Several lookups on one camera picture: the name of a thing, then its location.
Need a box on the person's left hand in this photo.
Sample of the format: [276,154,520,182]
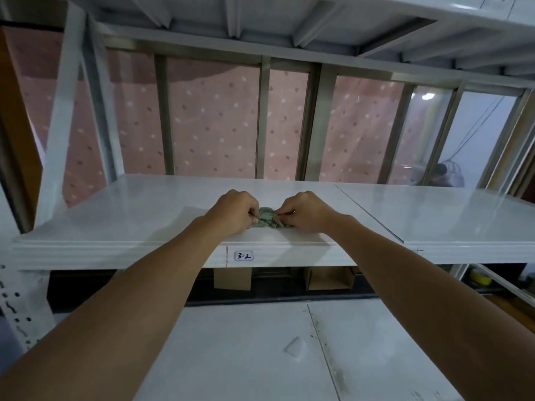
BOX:
[206,189,262,238]

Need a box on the person's right hand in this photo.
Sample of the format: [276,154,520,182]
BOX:
[274,190,344,235]

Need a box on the small green cloth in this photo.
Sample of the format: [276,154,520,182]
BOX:
[247,206,285,230]

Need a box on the person's left forearm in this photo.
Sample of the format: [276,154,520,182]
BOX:
[0,214,228,401]

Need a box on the person's right forearm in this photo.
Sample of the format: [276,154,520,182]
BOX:
[320,214,535,401]

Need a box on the white metal shelving rack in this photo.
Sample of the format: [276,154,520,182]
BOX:
[0,0,535,401]

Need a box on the brown cardboard box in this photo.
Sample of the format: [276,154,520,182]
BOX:
[304,266,357,291]
[213,268,252,291]

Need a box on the pink dotted curtain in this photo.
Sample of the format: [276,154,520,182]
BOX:
[4,27,414,207]

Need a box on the metal window frame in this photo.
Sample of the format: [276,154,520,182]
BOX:
[100,35,535,192]

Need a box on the round wire cage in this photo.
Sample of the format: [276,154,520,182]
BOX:
[438,159,466,187]

